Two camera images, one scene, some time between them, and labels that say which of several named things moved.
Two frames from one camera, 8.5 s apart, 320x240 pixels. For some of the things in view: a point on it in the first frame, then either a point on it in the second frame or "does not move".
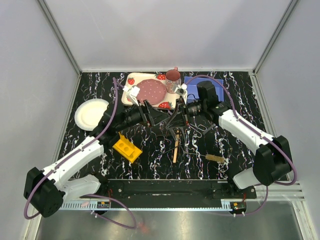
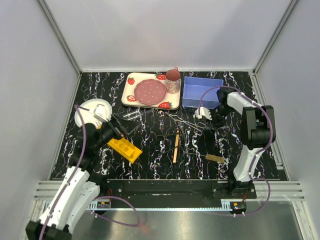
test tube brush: [210, 157] does not move
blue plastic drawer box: [191, 84] does not move
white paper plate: [89, 113] does not move
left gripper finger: [160, 113] -> [114, 117]
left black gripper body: [147, 117] -> [123, 126]
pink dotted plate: [153, 91] does not move
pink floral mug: [173, 80] does not move
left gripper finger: [157, 119] -> [123, 131]
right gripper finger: [174, 113] -> [209, 123]
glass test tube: [162, 121] -> [133, 130]
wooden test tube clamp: [176, 146] does not move
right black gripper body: [182, 108] -> [220, 113]
